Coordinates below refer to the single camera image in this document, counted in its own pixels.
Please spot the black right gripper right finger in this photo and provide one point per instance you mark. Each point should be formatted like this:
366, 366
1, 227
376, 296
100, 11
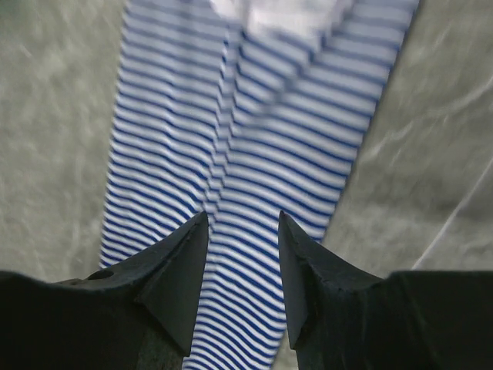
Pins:
340, 317

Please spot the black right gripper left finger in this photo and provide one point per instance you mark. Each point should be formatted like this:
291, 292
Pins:
137, 314

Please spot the navy white striped tank top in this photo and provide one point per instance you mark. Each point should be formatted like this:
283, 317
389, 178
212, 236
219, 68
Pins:
242, 110

